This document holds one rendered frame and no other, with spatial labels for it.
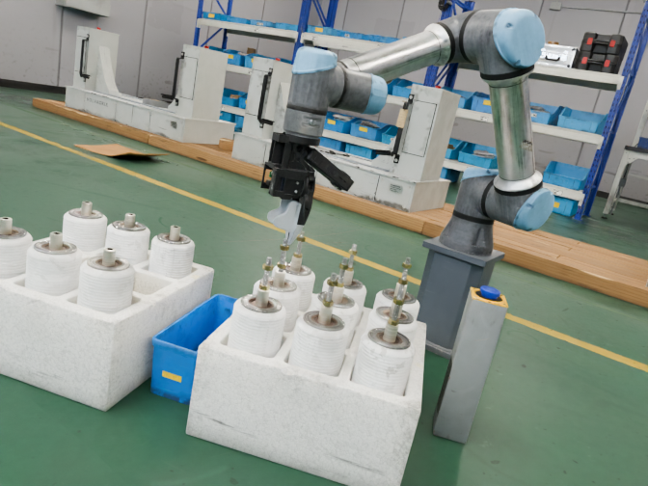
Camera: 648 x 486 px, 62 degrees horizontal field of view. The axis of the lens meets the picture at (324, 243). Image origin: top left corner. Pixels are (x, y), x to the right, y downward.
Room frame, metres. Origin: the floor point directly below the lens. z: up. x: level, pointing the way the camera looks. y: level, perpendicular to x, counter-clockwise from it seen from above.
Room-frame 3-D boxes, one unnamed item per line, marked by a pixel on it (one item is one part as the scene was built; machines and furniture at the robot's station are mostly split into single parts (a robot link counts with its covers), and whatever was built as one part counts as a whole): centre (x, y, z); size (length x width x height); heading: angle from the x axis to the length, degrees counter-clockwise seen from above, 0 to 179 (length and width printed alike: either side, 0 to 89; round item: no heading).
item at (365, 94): (1.08, 0.01, 0.65); 0.11 x 0.11 x 0.08; 34
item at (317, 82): (1.02, 0.08, 0.65); 0.09 x 0.08 x 0.11; 124
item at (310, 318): (0.88, -0.03, 0.25); 0.08 x 0.08 x 0.01
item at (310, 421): (1.00, -0.05, 0.09); 0.39 x 0.39 x 0.18; 81
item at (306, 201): (1.00, 0.06, 0.43); 0.05 x 0.02 x 0.09; 28
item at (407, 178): (3.72, 0.02, 0.45); 1.45 x 0.57 x 0.74; 59
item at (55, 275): (0.97, 0.50, 0.16); 0.10 x 0.10 x 0.18
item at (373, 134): (6.58, -0.30, 0.36); 0.50 x 0.38 x 0.21; 149
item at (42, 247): (0.97, 0.50, 0.25); 0.08 x 0.08 x 0.01
